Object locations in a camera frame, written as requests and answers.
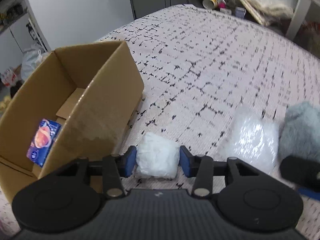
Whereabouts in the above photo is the white soft tissue packet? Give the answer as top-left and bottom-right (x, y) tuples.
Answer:
(135, 132), (180, 179)

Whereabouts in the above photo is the cream cushion in plastic bag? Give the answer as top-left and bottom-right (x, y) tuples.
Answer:
(250, 0), (294, 20)

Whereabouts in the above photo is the cylindrical tin can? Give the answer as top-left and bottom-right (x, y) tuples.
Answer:
(202, 0), (220, 9)

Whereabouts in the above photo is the patterned flat board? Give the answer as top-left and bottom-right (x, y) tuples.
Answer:
(225, 0), (270, 27)

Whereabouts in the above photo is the brown cardboard box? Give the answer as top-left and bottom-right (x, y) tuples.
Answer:
(0, 41), (145, 203)

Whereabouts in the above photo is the blue snack packet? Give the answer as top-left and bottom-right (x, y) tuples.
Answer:
(26, 119), (62, 167)

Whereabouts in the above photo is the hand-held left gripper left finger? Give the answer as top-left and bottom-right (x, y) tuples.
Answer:
(50, 146), (137, 198)

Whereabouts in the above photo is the white desk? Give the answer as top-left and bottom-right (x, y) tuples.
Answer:
(285, 0), (320, 40)

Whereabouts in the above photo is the white black-patterned bedsheet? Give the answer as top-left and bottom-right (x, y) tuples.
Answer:
(0, 4), (320, 240)

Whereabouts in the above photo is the white shelf cabinet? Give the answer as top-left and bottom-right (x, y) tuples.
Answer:
(0, 0), (54, 100)

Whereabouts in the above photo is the grey-blue fluffy bundle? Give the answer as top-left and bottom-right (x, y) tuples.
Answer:
(278, 101), (320, 164)

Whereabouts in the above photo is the grey plastic bag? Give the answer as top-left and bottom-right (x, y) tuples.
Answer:
(21, 44), (49, 80)

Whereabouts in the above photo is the red pack of bottles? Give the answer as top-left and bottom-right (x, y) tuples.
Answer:
(0, 66), (19, 87)

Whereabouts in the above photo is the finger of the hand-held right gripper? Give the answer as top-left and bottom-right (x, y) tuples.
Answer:
(279, 155), (320, 201)

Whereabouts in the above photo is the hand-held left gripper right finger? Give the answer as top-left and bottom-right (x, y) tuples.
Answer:
(179, 146), (263, 197)

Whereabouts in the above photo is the clear plastic bag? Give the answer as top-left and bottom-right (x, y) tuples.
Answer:
(220, 105), (283, 175)

